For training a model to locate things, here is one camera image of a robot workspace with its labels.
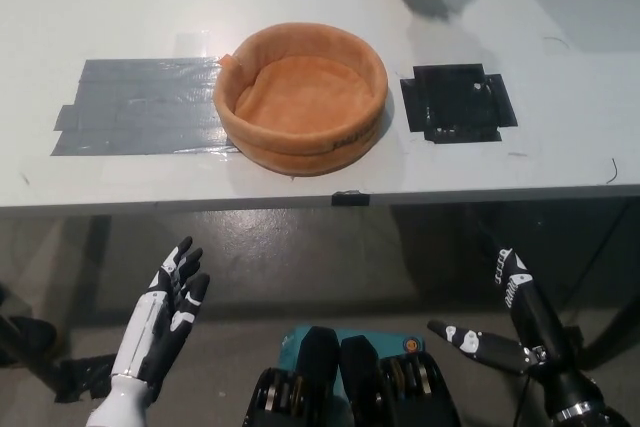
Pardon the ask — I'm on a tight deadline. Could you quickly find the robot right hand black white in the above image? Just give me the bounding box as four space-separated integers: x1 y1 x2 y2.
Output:
426 245 585 406

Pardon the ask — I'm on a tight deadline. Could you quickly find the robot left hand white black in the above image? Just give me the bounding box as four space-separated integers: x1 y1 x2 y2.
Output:
109 235 212 392

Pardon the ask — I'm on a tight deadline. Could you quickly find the robot body black teal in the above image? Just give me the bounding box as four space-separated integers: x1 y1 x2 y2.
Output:
242 324 462 427

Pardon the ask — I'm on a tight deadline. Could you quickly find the orange soft round basket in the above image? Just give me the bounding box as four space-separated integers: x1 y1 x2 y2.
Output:
213 22 390 177

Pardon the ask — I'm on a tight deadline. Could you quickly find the black tape square patch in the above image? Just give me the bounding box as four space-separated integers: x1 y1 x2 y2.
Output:
399 63 519 144

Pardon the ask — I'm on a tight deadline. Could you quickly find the grey duct tape patch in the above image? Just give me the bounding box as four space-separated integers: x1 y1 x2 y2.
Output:
49 57 242 157

